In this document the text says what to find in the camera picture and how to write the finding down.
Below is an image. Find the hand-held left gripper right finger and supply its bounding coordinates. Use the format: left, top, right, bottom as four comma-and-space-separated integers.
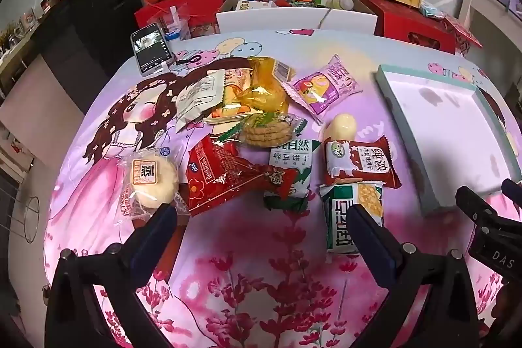
348, 203, 490, 348

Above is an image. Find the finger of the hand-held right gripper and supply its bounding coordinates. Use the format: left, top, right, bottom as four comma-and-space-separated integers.
455, 186, 497, 235
501, 179, 522, 208

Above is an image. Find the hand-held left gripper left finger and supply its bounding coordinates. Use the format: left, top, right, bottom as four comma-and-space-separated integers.
45, 203, 179, 348

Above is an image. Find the green cracker packet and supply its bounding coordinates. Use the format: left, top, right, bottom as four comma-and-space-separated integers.
319, 181, 386, 255

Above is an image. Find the steamed cake clear packet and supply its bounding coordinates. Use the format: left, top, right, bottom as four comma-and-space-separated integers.
115, 146, 192, 224

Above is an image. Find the red white biscuit packet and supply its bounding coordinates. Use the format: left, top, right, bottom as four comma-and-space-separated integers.
320, 135, 402, 189

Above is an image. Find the red snack packet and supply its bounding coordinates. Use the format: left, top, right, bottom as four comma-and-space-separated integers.
185, 134, 300, 218

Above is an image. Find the teal shallow box tray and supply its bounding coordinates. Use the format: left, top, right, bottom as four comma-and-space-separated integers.
376, 64, 522, 217

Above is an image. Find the green white biscuit packet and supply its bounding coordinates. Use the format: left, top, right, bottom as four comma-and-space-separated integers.
263, 138, 323, 212

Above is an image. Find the pale yellow candy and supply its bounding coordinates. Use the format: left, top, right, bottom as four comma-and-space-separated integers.
322, 112, 359, 141

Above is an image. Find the white grey snack packet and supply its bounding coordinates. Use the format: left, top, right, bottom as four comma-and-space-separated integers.
175, 68, 227, 132

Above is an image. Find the clear round cookie packet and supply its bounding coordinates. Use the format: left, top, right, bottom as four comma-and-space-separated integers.
214, 112, 308, 149

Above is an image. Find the yellow swiss roll packet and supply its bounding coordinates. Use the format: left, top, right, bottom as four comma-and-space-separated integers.
204, 67, 262, 124

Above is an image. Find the pink swiss roll packet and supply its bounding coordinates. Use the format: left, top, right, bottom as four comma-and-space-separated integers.
281, 54, 363, 124

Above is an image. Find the yellow transparent snack packet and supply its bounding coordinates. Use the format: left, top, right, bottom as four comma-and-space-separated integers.
234, 56, 296, 116

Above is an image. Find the printed cartoon blanket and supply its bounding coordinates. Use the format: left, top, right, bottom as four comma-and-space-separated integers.
41, 26, 522, 348

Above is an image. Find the smartphone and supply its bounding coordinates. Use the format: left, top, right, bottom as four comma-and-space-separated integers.
130, 23, 177, 77

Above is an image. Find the white side table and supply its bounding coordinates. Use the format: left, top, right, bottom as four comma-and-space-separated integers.
459, 0, 522, 59

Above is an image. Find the clear plastic container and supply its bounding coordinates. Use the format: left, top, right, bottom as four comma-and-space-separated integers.
155, 3, 194, 41

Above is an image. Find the red gift box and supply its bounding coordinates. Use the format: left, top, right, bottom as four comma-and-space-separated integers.
354, 0, 457, 55

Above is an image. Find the light blue mask pack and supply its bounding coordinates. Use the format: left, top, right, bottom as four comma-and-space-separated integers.
420, 1, 449, 20

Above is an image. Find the red flat box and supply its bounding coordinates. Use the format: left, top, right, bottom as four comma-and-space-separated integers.
134, 0, 233, 37

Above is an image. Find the white cardboard box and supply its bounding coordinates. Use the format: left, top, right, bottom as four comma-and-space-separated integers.
215, 0, 378, 35

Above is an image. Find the small white yellow box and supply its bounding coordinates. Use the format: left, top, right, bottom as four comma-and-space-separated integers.
236, 0, 270, 11

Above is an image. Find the wire hoop stand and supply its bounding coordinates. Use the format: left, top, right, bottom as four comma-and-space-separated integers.
8, 195, 41, 245

